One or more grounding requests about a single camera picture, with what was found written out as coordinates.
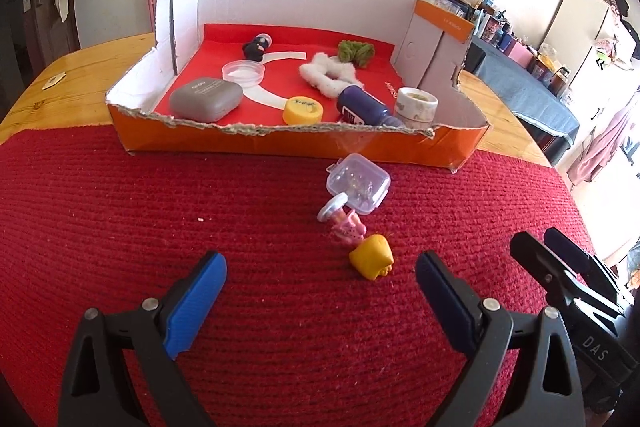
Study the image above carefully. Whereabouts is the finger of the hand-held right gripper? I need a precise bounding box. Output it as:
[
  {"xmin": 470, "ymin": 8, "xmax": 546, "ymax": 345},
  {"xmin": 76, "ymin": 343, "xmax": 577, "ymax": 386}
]
[
  {"xmin": 543, "ymin": 227, "xmax": 633, "ymax": 303},
  {"xmin": 509, "ymin": 230, "xmax": 583, "ymax": 308}
]

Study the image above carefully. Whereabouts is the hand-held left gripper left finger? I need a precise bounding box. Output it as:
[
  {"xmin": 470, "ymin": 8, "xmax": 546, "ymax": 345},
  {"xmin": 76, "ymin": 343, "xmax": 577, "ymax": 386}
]
[{"xmin": 57, "ymin": 249, "xmax": 228, "ymax": 427}]

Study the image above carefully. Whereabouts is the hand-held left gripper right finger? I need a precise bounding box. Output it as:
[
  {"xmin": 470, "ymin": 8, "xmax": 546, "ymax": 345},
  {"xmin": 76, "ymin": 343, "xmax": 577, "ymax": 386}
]
[{"xmin": 416, "ymin": 249, "xmax": 586, "ymax": 427}]

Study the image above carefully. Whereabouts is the pink toy figurine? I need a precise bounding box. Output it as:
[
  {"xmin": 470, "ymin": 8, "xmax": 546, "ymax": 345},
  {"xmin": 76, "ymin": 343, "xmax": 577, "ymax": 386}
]
[{"xmin": 316, "ymin": 193, "xmax": 368, "ymax": 247}]

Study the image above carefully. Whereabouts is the clear square plastic box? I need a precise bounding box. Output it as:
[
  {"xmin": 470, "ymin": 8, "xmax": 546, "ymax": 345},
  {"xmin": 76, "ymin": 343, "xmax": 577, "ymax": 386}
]
[{"xmin": 326, "ymin": 153, "xmax": 392, "ymax": 214}]

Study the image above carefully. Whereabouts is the yellow round case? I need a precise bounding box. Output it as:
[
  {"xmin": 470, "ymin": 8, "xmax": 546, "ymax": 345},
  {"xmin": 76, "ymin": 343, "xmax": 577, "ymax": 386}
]
[{"xmin": 282, "ymin": 95, "xmax": 326, "ymax": 125}]

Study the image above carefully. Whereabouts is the clear round plastic container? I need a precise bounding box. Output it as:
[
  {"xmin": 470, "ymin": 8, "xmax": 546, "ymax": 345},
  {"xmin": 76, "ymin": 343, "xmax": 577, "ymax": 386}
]
[{"xmin": 221, "ymin": 60, "xmax": 266, "ymax": 88}]

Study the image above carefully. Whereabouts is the white fluffy star hair clip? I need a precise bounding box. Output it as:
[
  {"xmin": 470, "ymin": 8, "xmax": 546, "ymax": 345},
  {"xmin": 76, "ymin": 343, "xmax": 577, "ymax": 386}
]
[{"xmin": 298, "ymin": 52, "xmax": 360, "ymax": 98}]

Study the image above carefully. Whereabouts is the green fuzzy scrunchie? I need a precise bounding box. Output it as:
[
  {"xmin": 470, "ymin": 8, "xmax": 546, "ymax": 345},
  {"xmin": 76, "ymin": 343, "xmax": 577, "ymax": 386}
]
[{"xmin": 337, "ymin": 39, "xmax": 377, "ymax": 68}]

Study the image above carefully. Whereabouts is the red knitted mat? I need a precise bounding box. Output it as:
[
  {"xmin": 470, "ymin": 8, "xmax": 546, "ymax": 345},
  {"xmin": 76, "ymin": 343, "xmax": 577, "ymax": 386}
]
[{"xmin": 0, "ymin": 124, "xmax": 626, "ymax": 427}]

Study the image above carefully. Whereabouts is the pink hanging garment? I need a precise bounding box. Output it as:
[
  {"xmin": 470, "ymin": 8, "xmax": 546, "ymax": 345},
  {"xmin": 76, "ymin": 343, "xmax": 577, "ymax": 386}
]
[{"xmin": 570, "ymin": 92, "xmax": 640, "ymax": 188}]

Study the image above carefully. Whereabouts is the blue-grey cloth-covered sideboard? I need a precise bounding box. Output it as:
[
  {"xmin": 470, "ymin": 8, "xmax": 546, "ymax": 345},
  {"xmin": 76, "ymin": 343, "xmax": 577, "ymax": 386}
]
[{"xmin": 470, "ymin": 34, "xmax": 581, "ymax": 165}]

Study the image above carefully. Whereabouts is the grey oval case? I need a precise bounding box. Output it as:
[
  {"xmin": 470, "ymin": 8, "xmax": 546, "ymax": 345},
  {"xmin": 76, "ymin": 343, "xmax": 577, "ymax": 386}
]
[{"xmin": 169, "ymin": 78, "xmax": 244, "ymax": 124}]

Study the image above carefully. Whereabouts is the dark blue bottle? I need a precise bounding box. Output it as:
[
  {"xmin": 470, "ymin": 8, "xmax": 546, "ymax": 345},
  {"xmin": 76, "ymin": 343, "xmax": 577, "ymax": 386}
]
[{"xmin": 336, "ymin": 85, "xmax": 403, "ymax": 128}]

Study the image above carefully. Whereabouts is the row of bottles and jars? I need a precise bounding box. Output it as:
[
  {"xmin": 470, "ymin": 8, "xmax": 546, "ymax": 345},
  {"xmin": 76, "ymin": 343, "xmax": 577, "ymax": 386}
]
[{"xmin": 440, "ymin": 0, "xmax": 571, "ymax": 95}]

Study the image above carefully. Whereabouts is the white cabinet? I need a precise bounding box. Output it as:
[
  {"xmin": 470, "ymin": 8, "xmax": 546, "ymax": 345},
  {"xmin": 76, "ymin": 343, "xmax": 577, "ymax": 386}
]
[{"xmin": 545, "ymin": 0, "xmax": 640, "ymax": 108}]

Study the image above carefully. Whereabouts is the dark wooden door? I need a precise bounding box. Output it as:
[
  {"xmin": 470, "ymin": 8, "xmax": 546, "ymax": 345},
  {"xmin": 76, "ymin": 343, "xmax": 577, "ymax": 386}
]
[{"xmin": 20, "ymin": 0, "xmax": 81, "ymax": 68}]

